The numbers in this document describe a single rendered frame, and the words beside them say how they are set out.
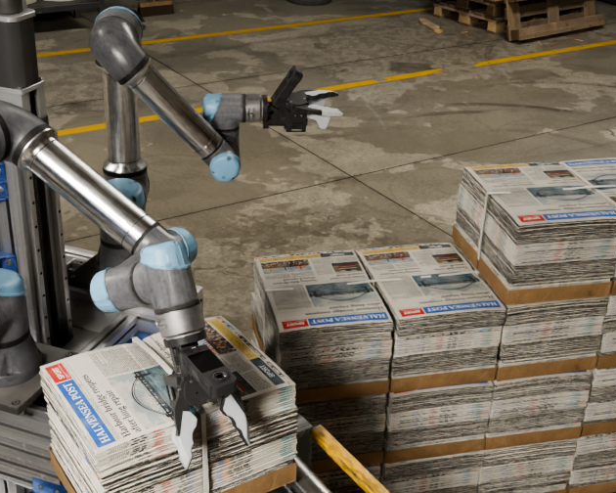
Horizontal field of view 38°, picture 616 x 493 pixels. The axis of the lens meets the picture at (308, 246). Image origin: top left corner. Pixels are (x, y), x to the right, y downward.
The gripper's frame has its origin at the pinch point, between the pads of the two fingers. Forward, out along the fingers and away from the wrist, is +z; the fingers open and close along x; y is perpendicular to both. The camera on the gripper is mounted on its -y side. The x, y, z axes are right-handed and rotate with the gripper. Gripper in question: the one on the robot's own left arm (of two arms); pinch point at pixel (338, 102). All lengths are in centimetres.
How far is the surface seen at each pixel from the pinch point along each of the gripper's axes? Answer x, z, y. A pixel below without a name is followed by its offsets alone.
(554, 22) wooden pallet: -537, 267, 185
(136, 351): 85, -47, 10
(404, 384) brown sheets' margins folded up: 49, 15, 55
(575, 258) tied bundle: 38, 57, 23
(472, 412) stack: 48, 35, 66
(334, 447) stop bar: 92, -9, 29
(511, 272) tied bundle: 40, 40, 26
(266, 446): 101, -23, 19
